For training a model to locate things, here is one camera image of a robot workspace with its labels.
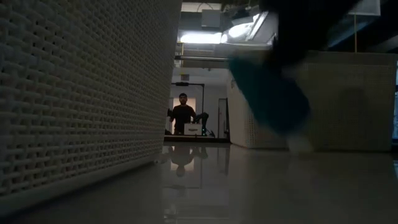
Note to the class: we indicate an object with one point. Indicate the black gantry frame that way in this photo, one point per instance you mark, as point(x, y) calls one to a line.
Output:
point(182, 84)

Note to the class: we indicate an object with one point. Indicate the white ceiling panel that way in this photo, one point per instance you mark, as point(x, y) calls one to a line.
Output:
point(367, 7)

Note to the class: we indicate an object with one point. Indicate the bright ceiling light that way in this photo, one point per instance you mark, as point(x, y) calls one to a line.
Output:
point(200, 38)

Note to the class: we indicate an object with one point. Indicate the background black robot arm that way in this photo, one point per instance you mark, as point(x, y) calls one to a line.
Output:
point(169, 116)
point(203, 119)

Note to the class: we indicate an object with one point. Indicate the horizontal ceiling pipe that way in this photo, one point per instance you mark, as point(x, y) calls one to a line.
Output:
point(202, 58)

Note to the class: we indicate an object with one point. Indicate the background table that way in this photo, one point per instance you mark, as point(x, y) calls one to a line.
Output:
point(196, 139)

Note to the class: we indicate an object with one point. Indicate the person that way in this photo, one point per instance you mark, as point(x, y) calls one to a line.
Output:
point(183, 115)

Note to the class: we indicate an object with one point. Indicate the silver ceiling duct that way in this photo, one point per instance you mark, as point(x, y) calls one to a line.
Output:
point(248, 28)

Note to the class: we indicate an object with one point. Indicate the white woven plastic basket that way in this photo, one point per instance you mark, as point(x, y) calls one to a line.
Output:
point(77, 93)
point(342, 109)

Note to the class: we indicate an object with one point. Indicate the small grey wall box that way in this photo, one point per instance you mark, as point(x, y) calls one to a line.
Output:
point(184, 77)

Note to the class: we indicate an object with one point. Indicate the teal garment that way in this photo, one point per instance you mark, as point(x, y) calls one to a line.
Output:
point(273, 99)

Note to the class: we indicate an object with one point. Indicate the grey ceiling box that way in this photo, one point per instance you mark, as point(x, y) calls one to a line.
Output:
point(211, 18)

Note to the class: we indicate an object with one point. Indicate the white cardboard box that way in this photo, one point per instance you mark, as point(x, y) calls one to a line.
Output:
point(192, 129)

